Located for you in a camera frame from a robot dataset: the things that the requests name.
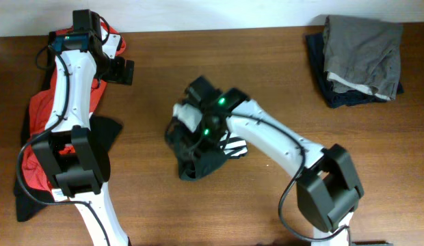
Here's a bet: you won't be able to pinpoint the grey folded garment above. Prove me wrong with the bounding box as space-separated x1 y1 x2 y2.
323 15 403 101

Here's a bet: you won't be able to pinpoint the black garment under pile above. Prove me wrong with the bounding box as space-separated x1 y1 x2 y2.
13 26 124 223

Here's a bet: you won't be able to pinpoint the navy folded garment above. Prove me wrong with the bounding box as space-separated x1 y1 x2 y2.
306 33 404 109

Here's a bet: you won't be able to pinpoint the right black camera cable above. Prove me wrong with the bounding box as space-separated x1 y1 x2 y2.
165 112 352 243

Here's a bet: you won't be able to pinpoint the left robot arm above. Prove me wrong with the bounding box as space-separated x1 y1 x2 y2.
26 10 134 245

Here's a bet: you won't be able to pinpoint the black t-shirt white letters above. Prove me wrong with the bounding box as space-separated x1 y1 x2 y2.
164 117 248 181

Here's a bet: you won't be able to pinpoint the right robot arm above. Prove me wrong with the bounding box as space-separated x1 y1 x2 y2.
164 77 365 245

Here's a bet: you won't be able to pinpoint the red t-shirt white print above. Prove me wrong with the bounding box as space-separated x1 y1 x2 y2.
20 20 127 202

